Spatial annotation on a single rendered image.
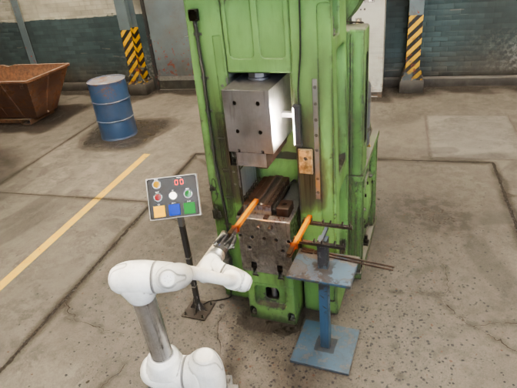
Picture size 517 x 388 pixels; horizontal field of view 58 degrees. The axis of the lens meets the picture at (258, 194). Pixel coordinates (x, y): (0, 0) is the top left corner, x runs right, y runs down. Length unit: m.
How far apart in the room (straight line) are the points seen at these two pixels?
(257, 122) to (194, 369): 1.43
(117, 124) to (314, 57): 5.08
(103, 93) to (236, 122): 4.62
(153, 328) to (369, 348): 1.78
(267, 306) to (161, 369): 1.42
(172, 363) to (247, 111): 1.46
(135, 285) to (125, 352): 1.79
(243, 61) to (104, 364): 2.29
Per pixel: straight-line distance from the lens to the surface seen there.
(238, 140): 2.90
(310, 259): 3.02
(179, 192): 3.13
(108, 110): 7.37
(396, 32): 8.60
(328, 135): 2.87
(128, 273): 1.92
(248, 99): 2.78
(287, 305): 3.45
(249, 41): 2.84
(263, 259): 3.24
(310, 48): 2.73
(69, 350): 3.87
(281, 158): 3.40
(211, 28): 2.92
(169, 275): 1.83
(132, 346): 3.70
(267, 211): 3.07
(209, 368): 2.26
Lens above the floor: 2.53
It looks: 29 degrees down
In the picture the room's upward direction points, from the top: 6 degrees counter-clockwise
